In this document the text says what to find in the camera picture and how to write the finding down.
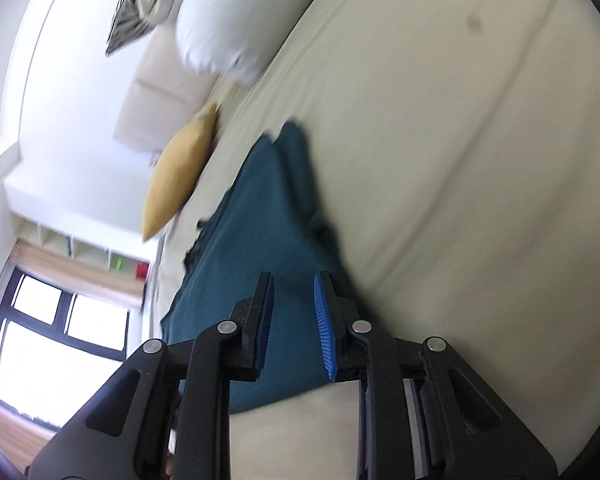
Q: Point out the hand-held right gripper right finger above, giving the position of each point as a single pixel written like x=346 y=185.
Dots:
x=325 y=325

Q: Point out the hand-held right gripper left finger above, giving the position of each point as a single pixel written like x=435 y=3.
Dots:
x=265 y=330

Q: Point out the dark green knit sweater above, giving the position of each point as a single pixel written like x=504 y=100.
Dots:
x=270 y=210

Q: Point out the red box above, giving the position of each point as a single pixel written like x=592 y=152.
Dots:
x=142 y=270

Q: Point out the green container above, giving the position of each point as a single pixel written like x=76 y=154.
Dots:
x=117 y=263

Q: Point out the yellow pillow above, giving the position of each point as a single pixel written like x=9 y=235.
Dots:
x=180 y=180

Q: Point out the beige curtain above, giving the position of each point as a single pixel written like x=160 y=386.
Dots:
x=80 y=275

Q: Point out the beige bed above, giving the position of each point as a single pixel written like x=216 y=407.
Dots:
x=455 y=160

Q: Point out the black framed window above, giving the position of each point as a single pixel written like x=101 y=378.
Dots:
x=40 y=340

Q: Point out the cream padded headboard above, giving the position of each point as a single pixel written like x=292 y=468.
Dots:
x=150 y=105

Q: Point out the white folded duvet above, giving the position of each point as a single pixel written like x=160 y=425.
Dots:
x=220 y=25

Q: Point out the zebra striped pillow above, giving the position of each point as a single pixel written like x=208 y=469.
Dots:
x=125 y=30

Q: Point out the white wall shelf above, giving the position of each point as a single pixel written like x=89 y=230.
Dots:
x=45 y=235

